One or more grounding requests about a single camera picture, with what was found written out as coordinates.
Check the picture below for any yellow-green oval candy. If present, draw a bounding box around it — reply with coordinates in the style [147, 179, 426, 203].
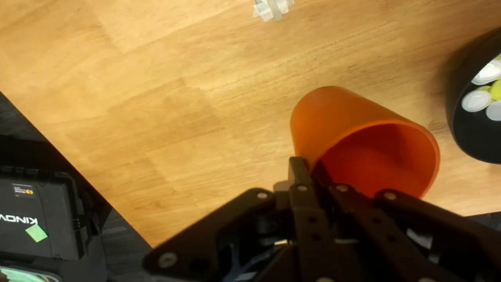
[488, 77, 501, 102]

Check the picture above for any white oval candy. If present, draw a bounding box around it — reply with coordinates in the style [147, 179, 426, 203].
[470, 58, 501, 87]
[484, 99, 501, 123]
[460, 87, 493, 115]

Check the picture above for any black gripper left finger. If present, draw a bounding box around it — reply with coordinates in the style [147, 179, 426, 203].
[142, 156, 335, 282]

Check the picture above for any black Kinova case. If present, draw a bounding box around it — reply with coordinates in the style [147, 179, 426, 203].
[0, 165, 91, 264]

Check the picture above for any orange plastic cup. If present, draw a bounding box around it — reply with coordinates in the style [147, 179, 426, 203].
[288, 85, 441, 201]

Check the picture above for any white plastic peg stand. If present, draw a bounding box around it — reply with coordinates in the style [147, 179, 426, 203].
[252, 0, 291, 24]

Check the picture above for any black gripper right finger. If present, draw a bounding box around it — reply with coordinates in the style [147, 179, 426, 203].
[311, 163, 501, 282]

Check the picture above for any black bowl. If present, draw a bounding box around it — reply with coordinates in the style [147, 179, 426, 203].
[446, 29, 501, 165]

